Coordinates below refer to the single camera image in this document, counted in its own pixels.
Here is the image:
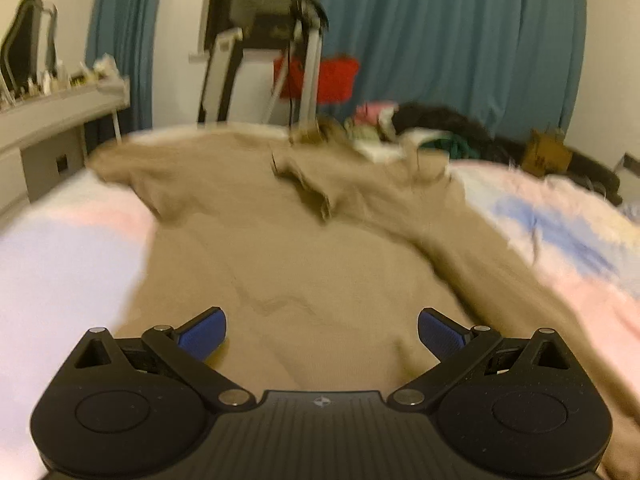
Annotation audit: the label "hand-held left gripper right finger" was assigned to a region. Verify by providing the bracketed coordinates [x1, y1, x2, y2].
[389, 308, 573, 413]

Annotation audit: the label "tan shirt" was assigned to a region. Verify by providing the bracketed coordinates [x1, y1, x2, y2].
[85, 127, 640, 480]

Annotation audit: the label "pink cloth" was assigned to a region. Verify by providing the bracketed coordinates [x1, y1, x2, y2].
[356, 102, 396, 126]

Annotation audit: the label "grey dressing table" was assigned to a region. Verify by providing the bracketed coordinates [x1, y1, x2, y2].
[0, 76, 132, 221]

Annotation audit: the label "red bag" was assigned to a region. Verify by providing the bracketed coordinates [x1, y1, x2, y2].
[273, 55, 361, 106]

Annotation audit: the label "teal curtain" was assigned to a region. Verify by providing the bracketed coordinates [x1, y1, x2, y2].
[320, 0, 587, 133]
[84, 0, 167, 153]

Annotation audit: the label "small items on dressing table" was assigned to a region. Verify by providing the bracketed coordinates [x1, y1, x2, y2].
[0, 54, 121, 111]

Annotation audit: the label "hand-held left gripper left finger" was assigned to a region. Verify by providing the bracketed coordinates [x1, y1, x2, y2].
[73, 306, 257, 413]

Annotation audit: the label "pastel patterned bed blanket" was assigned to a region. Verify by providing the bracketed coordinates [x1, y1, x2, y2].
[0, 125, 640, 480]

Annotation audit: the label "pile of dark clothes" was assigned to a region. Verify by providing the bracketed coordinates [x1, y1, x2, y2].
[390, 102, 623, 206]

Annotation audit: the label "brown cardboard box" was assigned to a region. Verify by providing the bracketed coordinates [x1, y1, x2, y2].
[520, 129, 572, 178]

